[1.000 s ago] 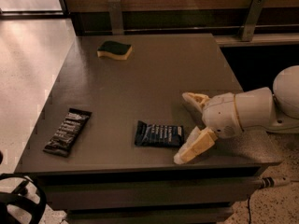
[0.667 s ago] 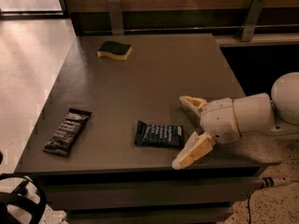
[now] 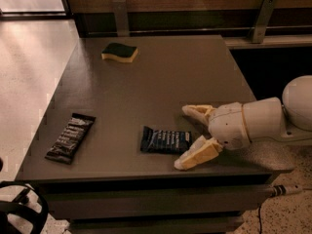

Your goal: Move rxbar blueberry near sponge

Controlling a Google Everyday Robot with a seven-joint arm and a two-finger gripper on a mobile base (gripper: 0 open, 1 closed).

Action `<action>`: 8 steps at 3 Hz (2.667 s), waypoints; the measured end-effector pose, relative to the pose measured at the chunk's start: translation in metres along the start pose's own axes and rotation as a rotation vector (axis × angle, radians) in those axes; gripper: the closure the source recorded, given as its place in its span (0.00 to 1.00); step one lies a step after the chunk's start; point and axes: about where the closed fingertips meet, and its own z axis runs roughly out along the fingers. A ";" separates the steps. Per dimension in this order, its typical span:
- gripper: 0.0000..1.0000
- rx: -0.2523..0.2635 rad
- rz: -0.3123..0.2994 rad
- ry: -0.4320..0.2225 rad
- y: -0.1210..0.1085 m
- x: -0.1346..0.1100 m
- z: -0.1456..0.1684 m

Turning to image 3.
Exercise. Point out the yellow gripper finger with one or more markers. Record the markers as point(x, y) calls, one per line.
point(200, 113)
point(201, 151)

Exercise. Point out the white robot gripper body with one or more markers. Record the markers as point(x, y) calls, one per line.
point(228, 125)

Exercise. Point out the blue rxbar blueberry wrapper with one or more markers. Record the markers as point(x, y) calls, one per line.
point(165, 142)

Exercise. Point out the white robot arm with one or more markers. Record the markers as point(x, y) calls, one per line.
point(286, 119)

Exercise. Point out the green and yellow sponge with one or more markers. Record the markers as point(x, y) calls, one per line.
point(119, 52)

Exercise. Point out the black rxbar chocolate wrapper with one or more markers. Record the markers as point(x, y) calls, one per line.
point(68, 142)

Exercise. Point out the grey drawer cabinet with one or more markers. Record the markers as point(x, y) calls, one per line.
point(111, 187)

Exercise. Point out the black chair base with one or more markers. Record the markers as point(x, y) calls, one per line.
point(18, 206)

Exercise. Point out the silver drawer handle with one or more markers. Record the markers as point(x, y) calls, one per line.
point(283, 190)

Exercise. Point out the right metal wall bracket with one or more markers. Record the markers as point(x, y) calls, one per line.
point(257, 33)

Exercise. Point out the metal wall bracket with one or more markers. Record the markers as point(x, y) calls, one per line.
point(121, 18)
point(257, 33)

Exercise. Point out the left metal wall bracket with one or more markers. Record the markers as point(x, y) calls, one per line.
point(121, 18)

